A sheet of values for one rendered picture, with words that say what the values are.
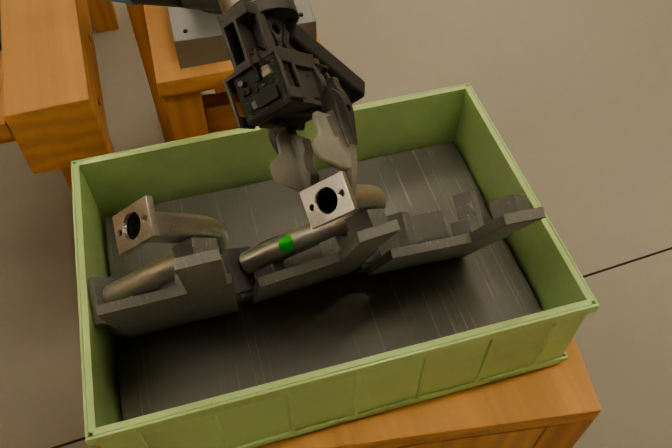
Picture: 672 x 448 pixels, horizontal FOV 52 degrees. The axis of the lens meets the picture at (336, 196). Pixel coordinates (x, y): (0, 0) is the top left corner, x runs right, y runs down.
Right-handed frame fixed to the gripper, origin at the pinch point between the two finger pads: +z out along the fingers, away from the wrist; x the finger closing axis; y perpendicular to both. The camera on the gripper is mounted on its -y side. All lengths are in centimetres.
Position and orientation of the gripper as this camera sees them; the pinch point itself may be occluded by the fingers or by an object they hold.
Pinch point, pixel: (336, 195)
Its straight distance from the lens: 69.0
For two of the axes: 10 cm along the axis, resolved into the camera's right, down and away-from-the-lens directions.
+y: -5.5, 0.3, -8.3
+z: 3.2, 9.3, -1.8
